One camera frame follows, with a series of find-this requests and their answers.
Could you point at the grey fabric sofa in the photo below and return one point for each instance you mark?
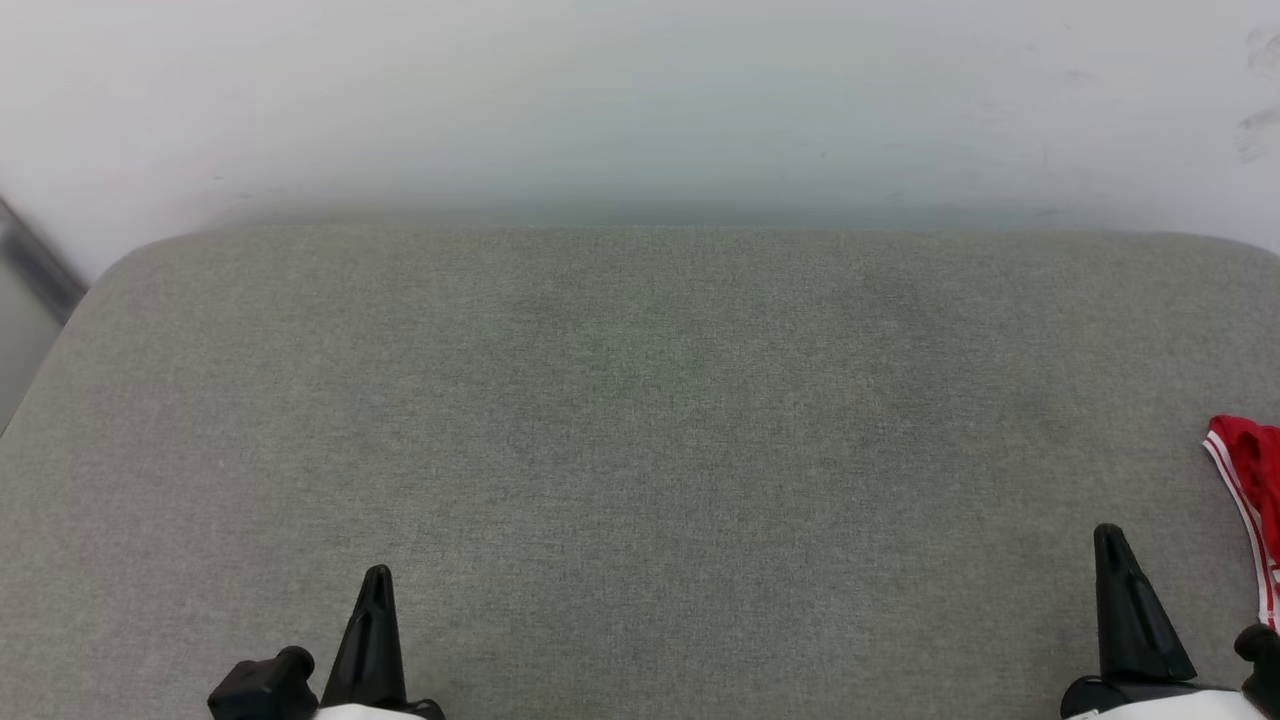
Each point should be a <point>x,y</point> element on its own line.
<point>640,450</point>

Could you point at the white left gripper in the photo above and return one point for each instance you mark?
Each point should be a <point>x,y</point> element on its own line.
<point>380,713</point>

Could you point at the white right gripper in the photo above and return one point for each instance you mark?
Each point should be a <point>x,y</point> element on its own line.
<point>1150,702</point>

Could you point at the red white basketball jersey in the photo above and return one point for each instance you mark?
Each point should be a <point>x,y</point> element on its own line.
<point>1258,470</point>

